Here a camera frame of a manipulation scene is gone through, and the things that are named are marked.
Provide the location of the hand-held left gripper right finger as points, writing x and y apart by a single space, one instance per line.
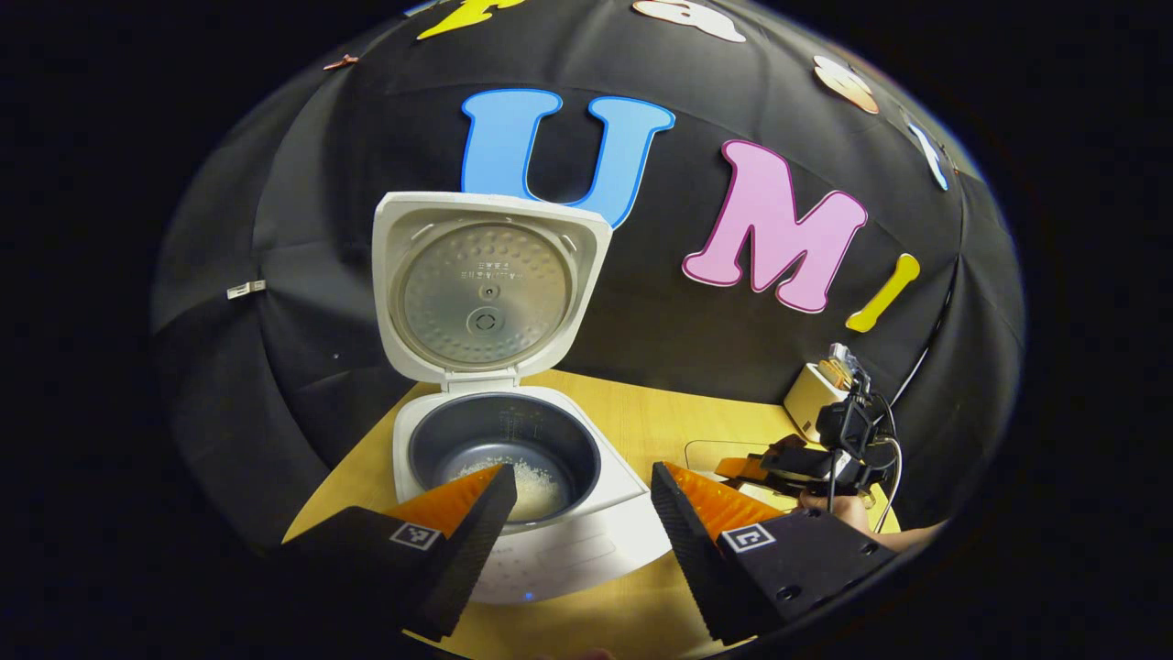
687 541

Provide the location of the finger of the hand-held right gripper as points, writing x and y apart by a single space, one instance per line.
742 467

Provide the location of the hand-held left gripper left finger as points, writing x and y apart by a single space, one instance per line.
476 541

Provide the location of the white rice cooker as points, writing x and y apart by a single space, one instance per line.
550 541

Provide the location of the white rice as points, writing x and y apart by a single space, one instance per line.
536 486

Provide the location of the white toaster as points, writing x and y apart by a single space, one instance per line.
806 403

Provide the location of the brown toast slice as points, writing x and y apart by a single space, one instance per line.
832 371

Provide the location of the white cloth clip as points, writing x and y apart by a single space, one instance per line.
246 290

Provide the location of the black backdrop cloth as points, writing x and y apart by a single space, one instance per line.
302 229

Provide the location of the red cloth clip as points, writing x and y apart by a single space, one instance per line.
341 62

